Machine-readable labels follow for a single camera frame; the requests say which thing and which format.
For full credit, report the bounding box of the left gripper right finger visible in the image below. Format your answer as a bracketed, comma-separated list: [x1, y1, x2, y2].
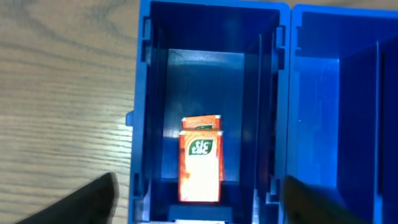
[281, 175, 371, 224]

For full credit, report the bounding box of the orange candy box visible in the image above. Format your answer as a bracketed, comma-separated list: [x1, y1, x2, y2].
[177, 129, 225, 203]
[181, 114, 222, 131]

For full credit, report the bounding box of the blue tray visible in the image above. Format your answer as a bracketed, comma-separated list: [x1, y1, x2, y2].
[126, 0, 398, 224]

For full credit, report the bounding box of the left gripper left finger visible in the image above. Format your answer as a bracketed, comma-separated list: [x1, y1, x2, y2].
[14, 172, 121, 224]

